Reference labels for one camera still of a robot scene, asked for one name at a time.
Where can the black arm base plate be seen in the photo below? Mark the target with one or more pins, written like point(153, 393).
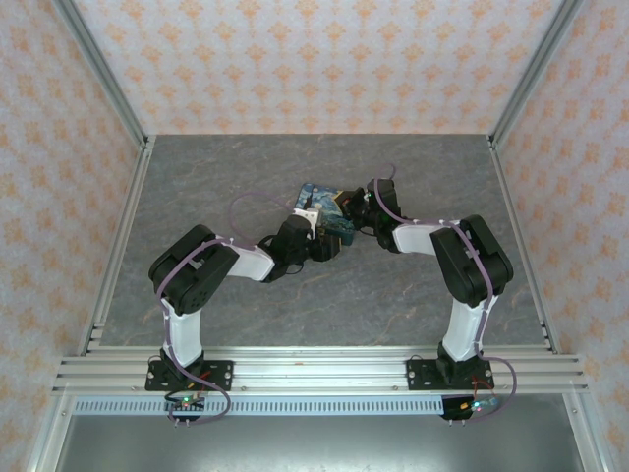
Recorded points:
point(417, 373)
point(221, 373)

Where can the grey metal sheet panel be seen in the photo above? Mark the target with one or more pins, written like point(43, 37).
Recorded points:
point(319, 447)

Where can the aluminium corner post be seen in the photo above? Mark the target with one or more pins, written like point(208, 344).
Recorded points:
point(533, 74)
point(105, 74)

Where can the narrow aluminium table rail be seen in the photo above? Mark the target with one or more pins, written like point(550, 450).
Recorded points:
point(319, 352)

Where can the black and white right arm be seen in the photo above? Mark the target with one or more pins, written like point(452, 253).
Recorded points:
point(472, 260)

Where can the starry night print mat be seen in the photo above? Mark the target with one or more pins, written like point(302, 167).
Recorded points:
point(319, 201)

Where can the wide aluminium mounting beam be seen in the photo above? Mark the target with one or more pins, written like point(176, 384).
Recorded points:
point(319, 376)

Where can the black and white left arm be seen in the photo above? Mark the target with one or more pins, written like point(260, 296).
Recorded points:
point(191, 265)

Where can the black controller board with leds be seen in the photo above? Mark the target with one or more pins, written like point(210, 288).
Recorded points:
point(187, 405)
point(467, 407)

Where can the aluminium table side rail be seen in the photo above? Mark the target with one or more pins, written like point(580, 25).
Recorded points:
point(119, 246)
point(522, 246)

